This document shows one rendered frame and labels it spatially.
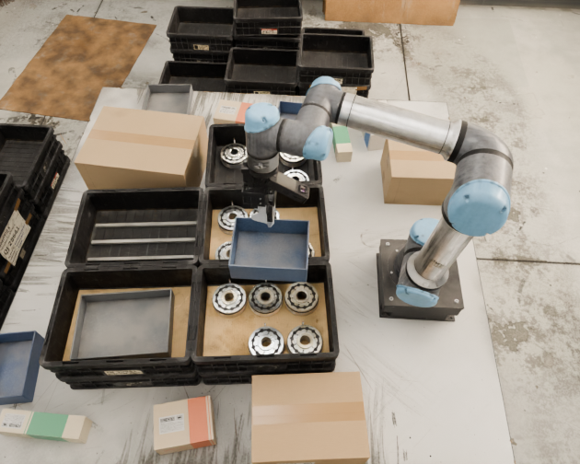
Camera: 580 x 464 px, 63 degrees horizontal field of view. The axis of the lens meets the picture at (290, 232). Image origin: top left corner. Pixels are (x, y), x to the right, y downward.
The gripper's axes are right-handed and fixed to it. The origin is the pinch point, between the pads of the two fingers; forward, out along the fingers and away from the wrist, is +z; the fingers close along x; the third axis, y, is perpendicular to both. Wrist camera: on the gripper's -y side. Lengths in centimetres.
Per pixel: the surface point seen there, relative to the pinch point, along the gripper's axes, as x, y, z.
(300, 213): -28.7, -6.4, 25.2
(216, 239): -15.0, 20.8, 27.0
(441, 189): -47, -57, 26
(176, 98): -98, 56, 28
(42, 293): 2, 79, 42
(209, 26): -208, 65, 46
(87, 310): 14, 55, 30
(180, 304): 9.3, 27.5, 30.2
